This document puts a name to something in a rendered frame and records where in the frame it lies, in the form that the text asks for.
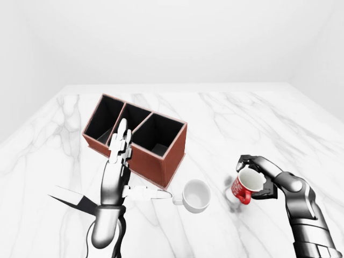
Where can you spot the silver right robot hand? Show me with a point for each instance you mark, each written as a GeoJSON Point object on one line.
{"type": "Point", "coordinates": [271, 172]}

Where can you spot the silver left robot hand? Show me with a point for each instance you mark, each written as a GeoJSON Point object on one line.
{"type": "Point", "coordinates": [113, 177]}

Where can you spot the red mug with white print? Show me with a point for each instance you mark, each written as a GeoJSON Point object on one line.
{"type": "Point", "coordinates": [246, 185]}

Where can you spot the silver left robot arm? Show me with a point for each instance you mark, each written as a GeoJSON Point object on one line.
{"type": "Point", "coordinates": [103, 228]}

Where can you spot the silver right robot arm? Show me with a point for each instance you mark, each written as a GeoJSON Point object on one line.
{"type": "Point", "coordinates": [309, 225]}

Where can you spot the red-brown desk caddy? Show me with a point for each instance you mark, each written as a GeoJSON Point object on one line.
{"type": "Point", "coordinates": [150, 158]}

